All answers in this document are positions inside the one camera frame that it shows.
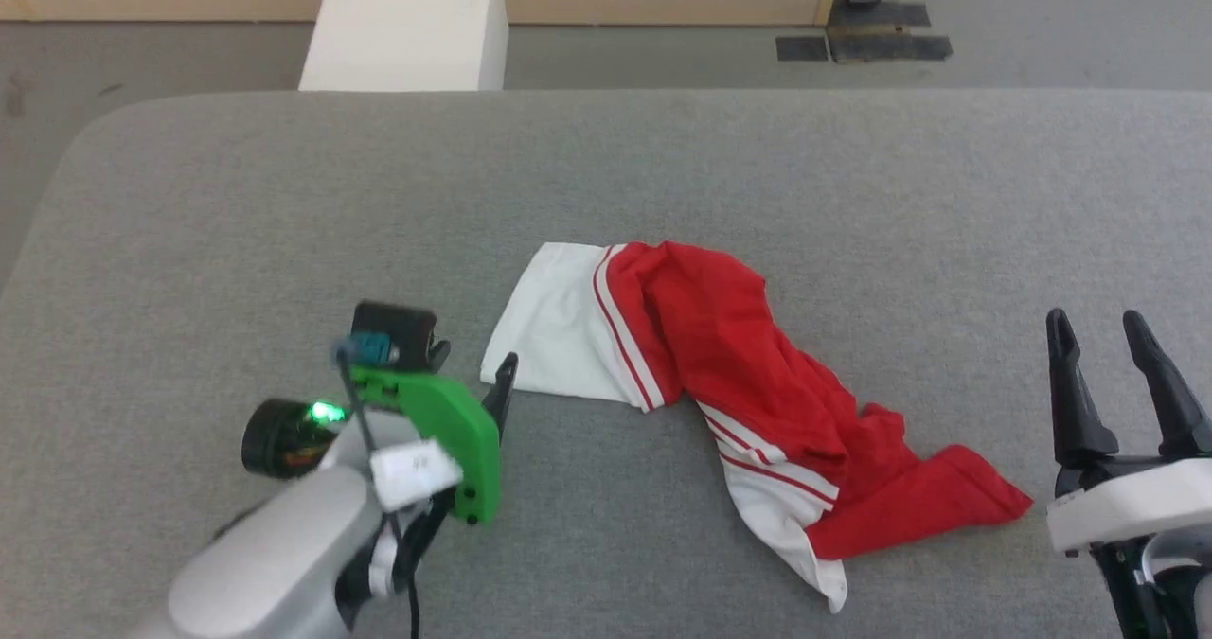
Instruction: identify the white rectangular box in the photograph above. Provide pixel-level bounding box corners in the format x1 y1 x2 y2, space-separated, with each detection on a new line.
299 0 510 92

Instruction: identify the long black floor tape strip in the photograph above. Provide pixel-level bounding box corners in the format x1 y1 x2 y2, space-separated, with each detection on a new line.
829 32 954 63

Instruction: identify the red and white shirt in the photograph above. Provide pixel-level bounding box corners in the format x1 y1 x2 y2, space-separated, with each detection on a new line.
480 240 1035 614

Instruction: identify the white paper label tag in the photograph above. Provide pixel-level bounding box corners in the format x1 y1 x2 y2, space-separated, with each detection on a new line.
369 438 465 514

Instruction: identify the thin black cable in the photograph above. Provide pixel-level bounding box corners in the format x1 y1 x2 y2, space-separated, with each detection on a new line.
334 341 425 639

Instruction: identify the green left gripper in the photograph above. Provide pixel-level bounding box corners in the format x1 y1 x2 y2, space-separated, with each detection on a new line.
346 353 520 526

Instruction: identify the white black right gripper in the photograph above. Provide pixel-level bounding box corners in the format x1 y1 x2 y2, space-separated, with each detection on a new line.
1046 308 1212 639

